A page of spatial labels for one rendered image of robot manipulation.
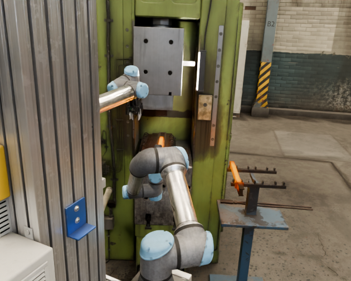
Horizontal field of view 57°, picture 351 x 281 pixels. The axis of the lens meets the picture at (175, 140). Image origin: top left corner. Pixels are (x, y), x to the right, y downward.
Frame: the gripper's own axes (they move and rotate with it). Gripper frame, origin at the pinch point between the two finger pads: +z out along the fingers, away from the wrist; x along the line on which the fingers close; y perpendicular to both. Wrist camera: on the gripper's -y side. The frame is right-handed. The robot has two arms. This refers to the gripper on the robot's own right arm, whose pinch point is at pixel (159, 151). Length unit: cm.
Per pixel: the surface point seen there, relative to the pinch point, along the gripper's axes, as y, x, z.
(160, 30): -73, -1, 7
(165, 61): -56, 3, 8
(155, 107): -26.9, -3.5, 8.2
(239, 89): 28, 152, 525
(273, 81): 12, 240, 574
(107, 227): 67, -38, 18
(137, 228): 59, -14, 4
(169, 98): -32.9, 5.2, 8.0
